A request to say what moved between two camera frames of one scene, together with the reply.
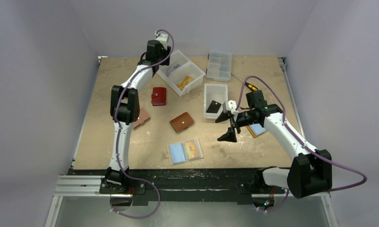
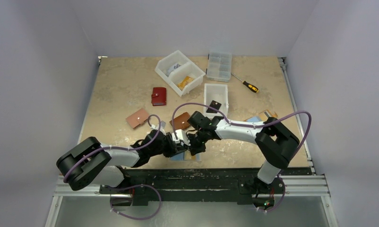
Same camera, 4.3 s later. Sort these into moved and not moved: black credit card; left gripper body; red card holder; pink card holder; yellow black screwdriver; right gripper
Moved: right gripper; left gripper body
Not moved: pink card holder; black credit card; yellow black screwdriver; red card holder
